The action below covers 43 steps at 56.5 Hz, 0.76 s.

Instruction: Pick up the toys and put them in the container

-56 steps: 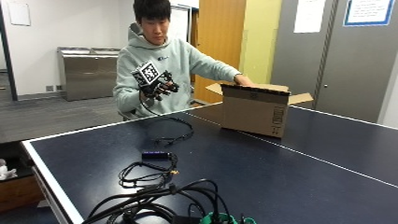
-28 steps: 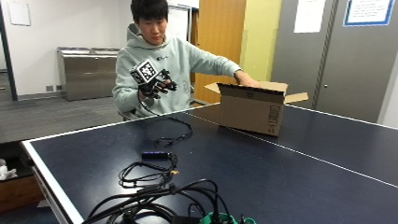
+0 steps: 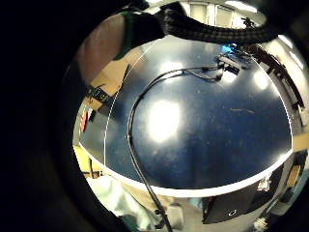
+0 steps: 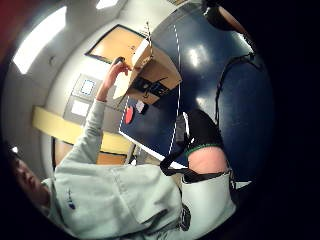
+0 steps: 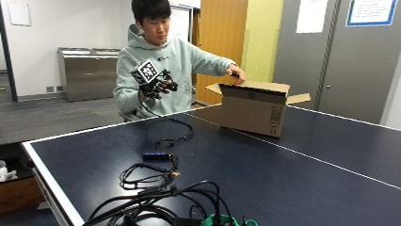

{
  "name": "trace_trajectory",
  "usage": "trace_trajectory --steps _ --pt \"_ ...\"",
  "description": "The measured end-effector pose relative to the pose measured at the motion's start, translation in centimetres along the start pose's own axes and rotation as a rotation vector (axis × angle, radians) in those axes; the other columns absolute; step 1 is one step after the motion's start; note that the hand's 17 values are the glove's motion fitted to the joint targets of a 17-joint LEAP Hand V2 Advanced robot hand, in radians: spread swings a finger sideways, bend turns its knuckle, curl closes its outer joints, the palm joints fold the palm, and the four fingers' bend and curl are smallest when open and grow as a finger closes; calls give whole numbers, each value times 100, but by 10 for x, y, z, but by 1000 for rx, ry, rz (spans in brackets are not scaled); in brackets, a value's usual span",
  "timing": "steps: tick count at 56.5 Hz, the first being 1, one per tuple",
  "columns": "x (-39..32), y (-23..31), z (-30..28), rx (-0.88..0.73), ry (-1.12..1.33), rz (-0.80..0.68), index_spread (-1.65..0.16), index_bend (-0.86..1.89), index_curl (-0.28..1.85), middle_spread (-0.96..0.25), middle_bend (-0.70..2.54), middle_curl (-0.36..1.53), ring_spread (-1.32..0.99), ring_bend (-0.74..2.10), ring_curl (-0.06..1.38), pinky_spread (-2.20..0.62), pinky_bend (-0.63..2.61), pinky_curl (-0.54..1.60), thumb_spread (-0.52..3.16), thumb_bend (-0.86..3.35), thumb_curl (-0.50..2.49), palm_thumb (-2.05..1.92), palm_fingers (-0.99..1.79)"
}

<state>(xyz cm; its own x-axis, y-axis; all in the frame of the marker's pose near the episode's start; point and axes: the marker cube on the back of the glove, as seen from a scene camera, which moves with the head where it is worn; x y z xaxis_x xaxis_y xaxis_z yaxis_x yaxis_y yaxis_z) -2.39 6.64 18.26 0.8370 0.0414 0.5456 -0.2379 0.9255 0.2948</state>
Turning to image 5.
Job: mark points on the brown cardboard box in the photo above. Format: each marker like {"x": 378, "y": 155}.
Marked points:
{"x": 255, "y": 108}

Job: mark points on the white whiteboard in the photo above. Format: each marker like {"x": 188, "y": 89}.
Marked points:
{"x": 182, "y": 23}

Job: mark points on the white crumpled object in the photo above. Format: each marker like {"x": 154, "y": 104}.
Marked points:
{"x": 6, "y": 173}

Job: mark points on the blue framed notice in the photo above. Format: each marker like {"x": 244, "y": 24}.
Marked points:
{"x": 371, "y": 12}

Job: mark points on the small black device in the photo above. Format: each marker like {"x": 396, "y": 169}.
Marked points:
{"x": 156, "y": 156}

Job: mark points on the white wall board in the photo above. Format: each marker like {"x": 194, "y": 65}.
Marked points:
{"x": 19, "y": 12}

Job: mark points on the green plastic object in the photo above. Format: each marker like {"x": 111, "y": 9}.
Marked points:
{"x": 226, "y": 221}

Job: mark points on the stainless steel waste bins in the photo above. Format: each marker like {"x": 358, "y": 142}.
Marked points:
{"x": 88, "y": 75}

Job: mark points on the the person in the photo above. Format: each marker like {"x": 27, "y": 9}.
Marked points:
{"x": 175, "y": 59}

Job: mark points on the white marker cube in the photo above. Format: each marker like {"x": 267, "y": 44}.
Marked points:
{"x": 146, "y": 72}

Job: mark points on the brown wooden cabinet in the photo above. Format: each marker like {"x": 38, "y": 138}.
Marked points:
{"x": 19, "y": 194}

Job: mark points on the white paper sheet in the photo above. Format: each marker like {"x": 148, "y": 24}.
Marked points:
{"x": 312, "y": 15}

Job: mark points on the grey chair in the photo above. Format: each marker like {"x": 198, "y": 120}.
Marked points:
{"x": 128, "y": 116}

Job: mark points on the wooden door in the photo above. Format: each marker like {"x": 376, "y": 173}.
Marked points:
{"x": 222, "y": 37}

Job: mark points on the grey double door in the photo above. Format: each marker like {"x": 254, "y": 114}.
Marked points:
{"x": 359, "y": 69}

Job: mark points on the black power adapter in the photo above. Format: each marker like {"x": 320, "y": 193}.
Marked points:
{"x": 187, "y": 221}

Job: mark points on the wall power outlet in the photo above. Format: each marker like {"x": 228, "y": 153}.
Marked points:
{"x": 50, "y": 89}

